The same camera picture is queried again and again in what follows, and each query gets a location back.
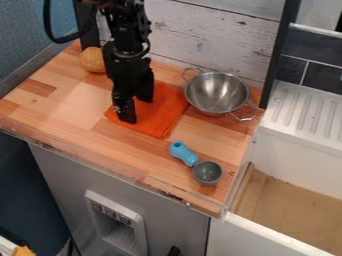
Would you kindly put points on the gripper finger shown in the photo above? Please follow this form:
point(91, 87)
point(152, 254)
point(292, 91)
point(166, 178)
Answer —
point(146, 90)
point(126, 110)

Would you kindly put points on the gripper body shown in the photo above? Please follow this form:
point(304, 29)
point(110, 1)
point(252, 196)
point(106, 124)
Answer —
point(127, 68)

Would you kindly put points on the orange cloth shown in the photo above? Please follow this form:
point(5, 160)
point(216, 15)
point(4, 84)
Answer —
point(164, 111)

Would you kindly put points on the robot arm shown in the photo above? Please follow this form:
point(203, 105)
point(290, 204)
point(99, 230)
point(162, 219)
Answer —
point(127, 23)

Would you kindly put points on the tan toy ball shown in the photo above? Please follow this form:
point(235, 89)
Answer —
point(92, 60)

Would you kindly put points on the silver pot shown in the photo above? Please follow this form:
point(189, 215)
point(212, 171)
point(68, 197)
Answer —
point(217, 92)

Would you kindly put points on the blue and grey scoop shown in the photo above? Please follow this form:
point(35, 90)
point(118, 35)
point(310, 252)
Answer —
point(187, 156)

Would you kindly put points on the toy sink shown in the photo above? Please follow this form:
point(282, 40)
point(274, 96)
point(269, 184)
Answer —
point(307, 116)

